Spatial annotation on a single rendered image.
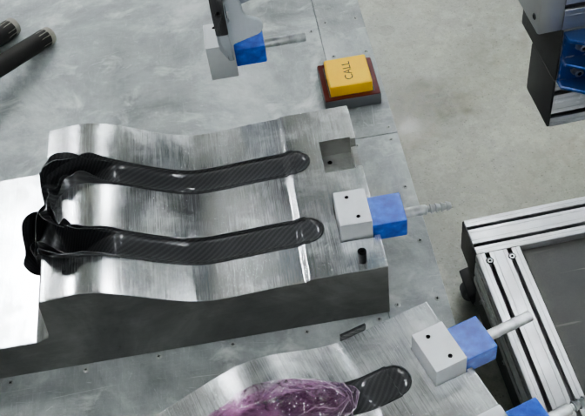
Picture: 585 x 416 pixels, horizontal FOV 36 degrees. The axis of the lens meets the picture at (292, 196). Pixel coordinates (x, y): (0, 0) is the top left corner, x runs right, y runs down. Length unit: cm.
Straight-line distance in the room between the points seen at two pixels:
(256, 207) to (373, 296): 17
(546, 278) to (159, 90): 87
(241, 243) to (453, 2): 184
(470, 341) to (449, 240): 119
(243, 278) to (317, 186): 15
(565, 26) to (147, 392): 70
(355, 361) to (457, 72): 166
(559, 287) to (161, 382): 98
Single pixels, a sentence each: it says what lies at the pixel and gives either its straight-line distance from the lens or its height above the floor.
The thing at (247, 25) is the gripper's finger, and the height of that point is 99.
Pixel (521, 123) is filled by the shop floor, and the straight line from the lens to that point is 241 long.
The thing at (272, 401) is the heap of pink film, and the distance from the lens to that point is 88.
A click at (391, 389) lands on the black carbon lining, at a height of 85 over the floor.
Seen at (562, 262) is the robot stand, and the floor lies 21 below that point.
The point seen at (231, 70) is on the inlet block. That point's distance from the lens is 120.
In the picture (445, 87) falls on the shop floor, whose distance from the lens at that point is 250.
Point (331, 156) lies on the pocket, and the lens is 114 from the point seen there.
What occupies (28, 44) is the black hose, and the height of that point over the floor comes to 84.
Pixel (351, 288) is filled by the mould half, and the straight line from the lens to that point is 101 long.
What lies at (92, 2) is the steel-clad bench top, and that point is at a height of 80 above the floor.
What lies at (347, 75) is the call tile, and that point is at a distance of 128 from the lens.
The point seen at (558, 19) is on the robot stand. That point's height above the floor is 92.
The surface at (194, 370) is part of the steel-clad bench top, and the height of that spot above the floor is 80.
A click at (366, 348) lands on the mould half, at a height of 85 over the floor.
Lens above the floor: 169
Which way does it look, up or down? 49 degrees down
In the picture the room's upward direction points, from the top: 9 degrees counter-clockwise
